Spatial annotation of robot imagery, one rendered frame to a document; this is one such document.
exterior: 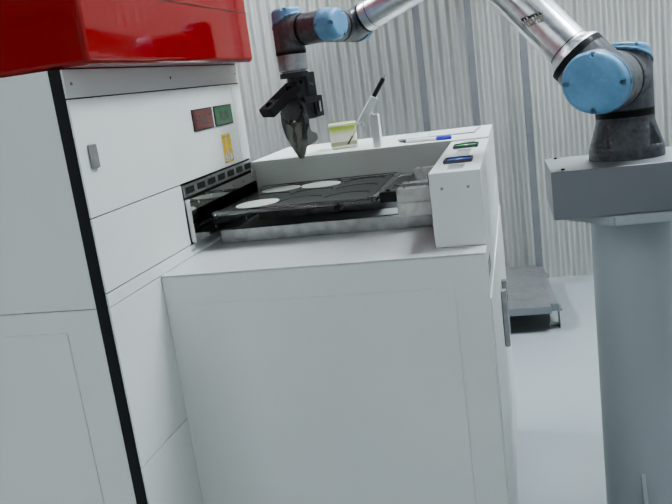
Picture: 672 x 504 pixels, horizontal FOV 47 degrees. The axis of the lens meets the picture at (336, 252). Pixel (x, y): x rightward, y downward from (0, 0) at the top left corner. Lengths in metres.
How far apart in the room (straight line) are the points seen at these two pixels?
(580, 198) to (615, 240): 0.15
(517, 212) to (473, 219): 2.68
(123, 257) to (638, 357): 1.08
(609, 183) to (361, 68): 2.64
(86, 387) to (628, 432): 1.14
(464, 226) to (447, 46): 2.66
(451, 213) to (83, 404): 0.74
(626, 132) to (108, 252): 1.03
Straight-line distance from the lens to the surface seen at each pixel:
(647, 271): 1.71
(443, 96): 4.03
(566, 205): 1.58
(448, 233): 1.43
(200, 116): 1.79
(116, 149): 1.43
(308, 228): 1.69
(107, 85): 1.44
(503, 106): 4.02
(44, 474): 1.57
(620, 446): 1.87
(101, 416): 1.45
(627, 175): 1.59
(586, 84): 1.53
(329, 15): 1.85
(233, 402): 1.56
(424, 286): 1.39
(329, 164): 2.01
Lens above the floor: 1.14
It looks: 12 degrees down
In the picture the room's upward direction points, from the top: 8 degrees counter-clockwise
